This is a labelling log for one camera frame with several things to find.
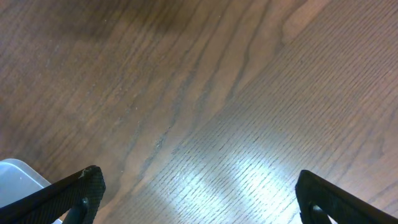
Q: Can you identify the clear plastic storage bin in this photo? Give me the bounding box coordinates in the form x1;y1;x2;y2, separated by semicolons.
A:
1;159;62;223

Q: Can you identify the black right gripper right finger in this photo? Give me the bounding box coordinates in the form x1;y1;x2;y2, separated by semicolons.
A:
295;170;397;224

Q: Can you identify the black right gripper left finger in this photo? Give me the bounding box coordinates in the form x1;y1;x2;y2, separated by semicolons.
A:
1;166;106;224

